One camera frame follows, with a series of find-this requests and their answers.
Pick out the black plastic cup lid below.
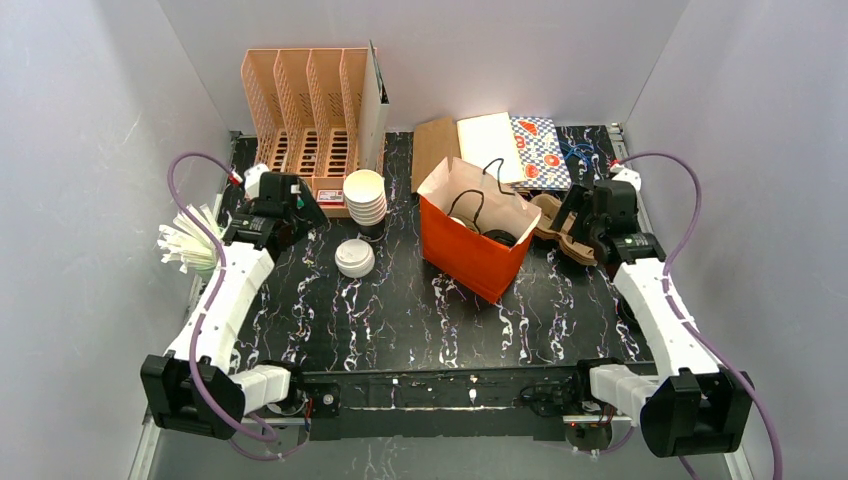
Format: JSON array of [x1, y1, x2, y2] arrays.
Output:
[[483, 229, 518, 248]]

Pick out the cream paper bag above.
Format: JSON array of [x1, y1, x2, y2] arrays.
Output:
[[456, 112, 526, 184]]

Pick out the stack of white paper cups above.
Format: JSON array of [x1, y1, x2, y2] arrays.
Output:
[[343, 169, 388, 227]]

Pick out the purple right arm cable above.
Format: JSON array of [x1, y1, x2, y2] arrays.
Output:
[[569, 151, 784, 480]]

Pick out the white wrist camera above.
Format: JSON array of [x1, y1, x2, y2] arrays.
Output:
[[243, 163, 270, 199], [610, 164, 642, 193]]

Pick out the pink desk organizer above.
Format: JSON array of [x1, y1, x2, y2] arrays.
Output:
[[241, 45, 390, 218]]

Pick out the green paper cup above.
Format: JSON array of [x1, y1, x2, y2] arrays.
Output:
[[194, 260, 218, 280]]

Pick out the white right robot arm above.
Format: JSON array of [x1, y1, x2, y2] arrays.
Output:
[[555, 180, 752, 458]]

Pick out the red white staple box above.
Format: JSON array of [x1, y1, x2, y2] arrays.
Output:
[[316, 189, 345, 205]]

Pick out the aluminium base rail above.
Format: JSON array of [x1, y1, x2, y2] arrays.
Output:
[[142, 377, 737, 425]]

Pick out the white lid stack upper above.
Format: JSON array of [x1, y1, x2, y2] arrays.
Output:
[[334, 239, 376, 279]]

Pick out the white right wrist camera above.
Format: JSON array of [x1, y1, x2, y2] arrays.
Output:
[[610, 164, 642, 193]]

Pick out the white plastic cup lid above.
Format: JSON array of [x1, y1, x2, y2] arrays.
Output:
[[450, 216, 477, 232]]

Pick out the blue rubber bands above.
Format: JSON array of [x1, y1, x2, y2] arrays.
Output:
[[558, 141, 595, 169]]

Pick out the orange paper bag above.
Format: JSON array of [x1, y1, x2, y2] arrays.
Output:
[[417, 158, 541, 304]]

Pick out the white wrapped straws bundle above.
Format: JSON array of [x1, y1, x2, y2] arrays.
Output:
[[156, 211, 219, 274]]

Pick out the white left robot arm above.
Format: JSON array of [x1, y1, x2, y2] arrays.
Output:
[[140, 172, 327, 440]]

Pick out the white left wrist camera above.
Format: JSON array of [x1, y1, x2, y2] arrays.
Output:
[[243, 163, 270, 199]]

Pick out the blue checkered paper bag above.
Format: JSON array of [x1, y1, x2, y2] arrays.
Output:
[[510, 116, 572, 191]]

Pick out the brown pulp cup carrier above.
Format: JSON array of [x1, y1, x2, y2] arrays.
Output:
[[529, 193, 597, 266]]

